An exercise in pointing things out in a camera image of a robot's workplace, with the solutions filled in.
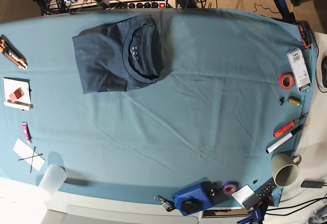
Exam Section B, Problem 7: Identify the dark blue T-shirt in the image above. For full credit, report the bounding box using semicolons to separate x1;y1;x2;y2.
72;14;164;94

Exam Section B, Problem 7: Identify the light blue table cloth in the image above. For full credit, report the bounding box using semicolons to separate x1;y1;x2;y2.
1;9;317;204

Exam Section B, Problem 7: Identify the blue plastic box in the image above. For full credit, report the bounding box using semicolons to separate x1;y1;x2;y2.
172;182;214;216

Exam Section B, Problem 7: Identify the metal carabiner keyring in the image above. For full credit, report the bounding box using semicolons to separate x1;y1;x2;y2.
154;195;176;212

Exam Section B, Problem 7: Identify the black knob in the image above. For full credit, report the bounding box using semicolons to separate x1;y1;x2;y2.
180;200;198;214

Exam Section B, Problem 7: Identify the purple tape roll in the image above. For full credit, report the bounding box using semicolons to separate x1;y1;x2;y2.
222;181;238;195

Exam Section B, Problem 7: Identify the black white marker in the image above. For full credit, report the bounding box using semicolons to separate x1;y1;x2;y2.
266;125;303;154

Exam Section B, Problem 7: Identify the small black clip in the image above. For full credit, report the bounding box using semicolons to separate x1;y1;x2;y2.
279;96;285;106

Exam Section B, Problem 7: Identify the white sticky note pad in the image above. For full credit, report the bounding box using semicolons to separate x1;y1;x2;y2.
231;185;254;207

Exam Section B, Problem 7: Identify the red tape roll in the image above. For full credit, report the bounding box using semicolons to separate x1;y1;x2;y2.
278;73;295;90

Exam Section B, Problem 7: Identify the AA battery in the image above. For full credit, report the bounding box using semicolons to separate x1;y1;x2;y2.
288;96;301;107

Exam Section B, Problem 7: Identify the black hairpin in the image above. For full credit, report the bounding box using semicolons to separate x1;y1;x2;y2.
19;153;43;161
30;146;36;173

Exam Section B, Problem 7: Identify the translucent plastic cup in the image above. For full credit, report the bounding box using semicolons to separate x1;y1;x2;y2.
38;164;67;196

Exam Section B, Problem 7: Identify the black remote control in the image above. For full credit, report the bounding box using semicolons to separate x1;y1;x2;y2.
242;177;276;210

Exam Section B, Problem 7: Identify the beige ceramic mug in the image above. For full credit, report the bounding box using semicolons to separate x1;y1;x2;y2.
270;153;302;187

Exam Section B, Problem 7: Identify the clear plastic bit case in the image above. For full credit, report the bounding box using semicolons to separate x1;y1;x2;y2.
287;48;311;92

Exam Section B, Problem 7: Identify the pink glue tube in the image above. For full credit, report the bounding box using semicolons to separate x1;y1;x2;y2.
21;122;31;145

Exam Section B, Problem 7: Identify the white notepad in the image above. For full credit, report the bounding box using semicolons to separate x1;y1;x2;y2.
3;78;32;111

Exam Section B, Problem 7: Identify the blue clamp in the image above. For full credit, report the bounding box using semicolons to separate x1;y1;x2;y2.
237;195;272;224

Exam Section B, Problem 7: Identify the small red wooden block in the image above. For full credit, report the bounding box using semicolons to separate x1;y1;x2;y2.
9;87;24;103

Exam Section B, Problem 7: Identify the white paper card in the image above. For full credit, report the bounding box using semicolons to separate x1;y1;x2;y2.
13;138;45;171

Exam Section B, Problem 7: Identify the orange black tool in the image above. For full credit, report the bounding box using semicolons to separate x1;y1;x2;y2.
298;20;312;48

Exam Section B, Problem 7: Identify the black power adapter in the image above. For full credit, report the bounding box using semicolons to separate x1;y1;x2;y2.
301;180;326;189

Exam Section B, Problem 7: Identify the computer mouse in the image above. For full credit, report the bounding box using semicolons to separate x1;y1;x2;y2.
321;56;327;88

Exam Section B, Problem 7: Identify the orange black utility knife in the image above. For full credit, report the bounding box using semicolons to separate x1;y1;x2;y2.
1;36;28;70

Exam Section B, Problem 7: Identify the power strip with red switch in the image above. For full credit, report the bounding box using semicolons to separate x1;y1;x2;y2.
124;1;177;9

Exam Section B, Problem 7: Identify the red handled screwdriver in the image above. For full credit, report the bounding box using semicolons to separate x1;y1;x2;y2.
273;113;307;138

